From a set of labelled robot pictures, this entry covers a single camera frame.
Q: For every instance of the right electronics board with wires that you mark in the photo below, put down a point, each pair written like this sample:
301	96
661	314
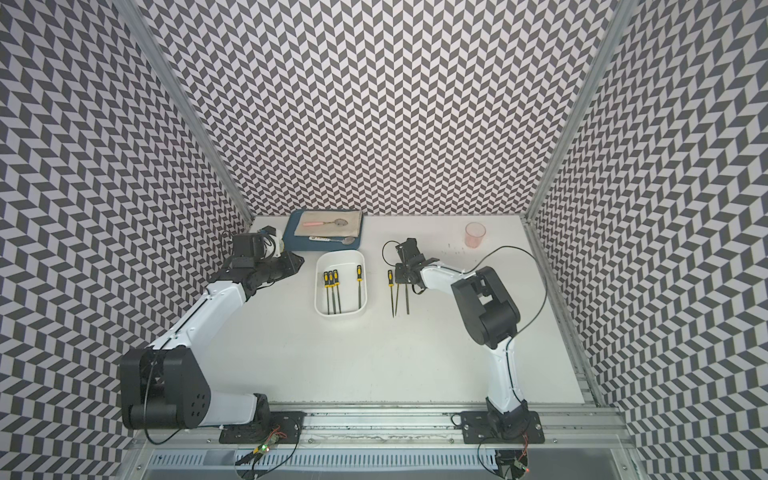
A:
504	463

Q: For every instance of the beige folded cloth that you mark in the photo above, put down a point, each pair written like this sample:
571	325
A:
354	218

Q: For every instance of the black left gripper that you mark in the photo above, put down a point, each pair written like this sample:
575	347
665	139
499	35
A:
293	265

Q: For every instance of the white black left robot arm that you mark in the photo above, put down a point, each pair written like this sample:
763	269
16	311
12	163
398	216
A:
162	386

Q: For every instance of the aluminium corner post right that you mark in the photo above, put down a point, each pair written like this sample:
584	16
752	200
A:
614	33

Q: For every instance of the aluminium corner post left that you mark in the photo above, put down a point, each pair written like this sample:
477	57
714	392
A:
131	15

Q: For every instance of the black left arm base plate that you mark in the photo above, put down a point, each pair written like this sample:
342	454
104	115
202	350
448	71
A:
283	426

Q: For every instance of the pink translucent cup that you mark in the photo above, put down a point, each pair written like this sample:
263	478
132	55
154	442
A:
475	233

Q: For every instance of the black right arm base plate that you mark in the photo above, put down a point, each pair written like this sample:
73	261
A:
475	428

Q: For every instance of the teal rectangular tray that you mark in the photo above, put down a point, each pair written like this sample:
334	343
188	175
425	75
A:
295	243

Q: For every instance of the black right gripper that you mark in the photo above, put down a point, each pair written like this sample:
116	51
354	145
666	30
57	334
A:
399	273

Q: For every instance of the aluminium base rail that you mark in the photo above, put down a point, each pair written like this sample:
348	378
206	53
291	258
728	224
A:
582	441

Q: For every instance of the electronics board with wires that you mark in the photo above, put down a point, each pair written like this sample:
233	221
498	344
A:
504	463
246	466

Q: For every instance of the white handled metal spoon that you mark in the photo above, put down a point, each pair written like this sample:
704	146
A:
345	241

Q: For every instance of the pink handled slotted spoon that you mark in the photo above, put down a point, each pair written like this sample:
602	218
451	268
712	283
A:
339	222

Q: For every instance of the left electronics board with wires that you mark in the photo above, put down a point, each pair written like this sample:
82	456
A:
246	466

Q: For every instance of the white plastic storage box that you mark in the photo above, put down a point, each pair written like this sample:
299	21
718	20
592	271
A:
345	261

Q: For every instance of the aluminium corner post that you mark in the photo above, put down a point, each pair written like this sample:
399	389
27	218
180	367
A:
131	15
614	33

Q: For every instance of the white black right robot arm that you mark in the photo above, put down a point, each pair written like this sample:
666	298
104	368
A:
490	317

